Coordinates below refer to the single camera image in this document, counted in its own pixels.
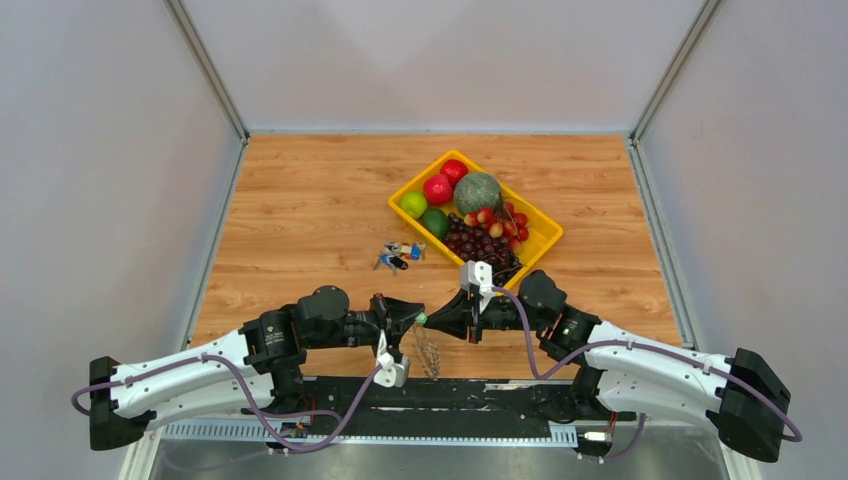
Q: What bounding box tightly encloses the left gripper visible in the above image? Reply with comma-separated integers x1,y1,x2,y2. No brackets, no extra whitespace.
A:
307,293,425,358

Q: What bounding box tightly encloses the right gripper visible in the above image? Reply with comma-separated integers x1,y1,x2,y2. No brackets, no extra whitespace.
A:
423,287,546,346

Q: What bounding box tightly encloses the keyring chain with green tag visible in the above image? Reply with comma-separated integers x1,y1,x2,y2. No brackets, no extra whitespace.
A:
411,313,444,382

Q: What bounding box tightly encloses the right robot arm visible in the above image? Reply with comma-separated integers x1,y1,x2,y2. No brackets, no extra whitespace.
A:
423,270,803,463

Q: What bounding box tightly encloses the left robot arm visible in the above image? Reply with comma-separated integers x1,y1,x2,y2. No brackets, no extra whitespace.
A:
72,285,425,451

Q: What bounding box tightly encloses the pile of tagged keys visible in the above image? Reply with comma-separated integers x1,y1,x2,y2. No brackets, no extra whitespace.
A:
373,241,426,276

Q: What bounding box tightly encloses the purple grape bunch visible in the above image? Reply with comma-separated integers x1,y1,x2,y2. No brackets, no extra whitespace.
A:
442,213,523,286

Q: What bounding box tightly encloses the dark green lime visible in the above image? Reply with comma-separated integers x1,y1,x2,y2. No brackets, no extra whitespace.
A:
419,208,450,241

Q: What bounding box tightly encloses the light green apple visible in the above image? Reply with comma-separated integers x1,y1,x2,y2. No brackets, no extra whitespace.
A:
398,191,429,220

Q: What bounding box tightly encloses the yellow plastic tray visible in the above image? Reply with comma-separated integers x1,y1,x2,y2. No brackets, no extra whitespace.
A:
388,150,564,288

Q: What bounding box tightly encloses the green netted melon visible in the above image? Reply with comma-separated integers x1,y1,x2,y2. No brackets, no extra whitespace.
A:
453,172,502,215

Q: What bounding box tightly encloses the red apple near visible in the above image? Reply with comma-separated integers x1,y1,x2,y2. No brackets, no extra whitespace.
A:
422,174,454,206

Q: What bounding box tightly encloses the red apple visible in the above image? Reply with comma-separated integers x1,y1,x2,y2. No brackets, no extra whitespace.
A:
440,159,469,188
422,174,454,206

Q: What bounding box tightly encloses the red apple far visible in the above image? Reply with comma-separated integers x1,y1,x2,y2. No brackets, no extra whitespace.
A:
440,159,469,188

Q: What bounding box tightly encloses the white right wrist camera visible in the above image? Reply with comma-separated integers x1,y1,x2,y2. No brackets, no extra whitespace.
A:
459,260,496,315

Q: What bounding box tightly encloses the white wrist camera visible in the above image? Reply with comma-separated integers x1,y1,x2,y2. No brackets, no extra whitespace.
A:
459,260,496,315
373,330,410,388

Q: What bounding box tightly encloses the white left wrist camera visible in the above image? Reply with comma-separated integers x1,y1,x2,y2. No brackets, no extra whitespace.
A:
373,330,410,388

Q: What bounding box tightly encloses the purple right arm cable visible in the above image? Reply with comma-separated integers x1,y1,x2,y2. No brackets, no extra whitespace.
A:
492,287,804,444

